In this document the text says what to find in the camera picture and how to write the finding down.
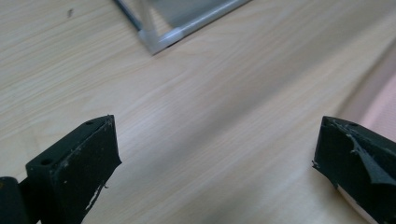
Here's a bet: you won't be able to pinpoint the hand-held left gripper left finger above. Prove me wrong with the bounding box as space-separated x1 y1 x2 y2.
25 114 122 224

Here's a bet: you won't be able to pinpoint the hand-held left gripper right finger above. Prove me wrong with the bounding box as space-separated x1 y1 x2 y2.
312 115 396 224

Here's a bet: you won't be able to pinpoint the metal shoe rack grey shelves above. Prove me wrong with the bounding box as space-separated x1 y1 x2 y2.
112 0 253 56

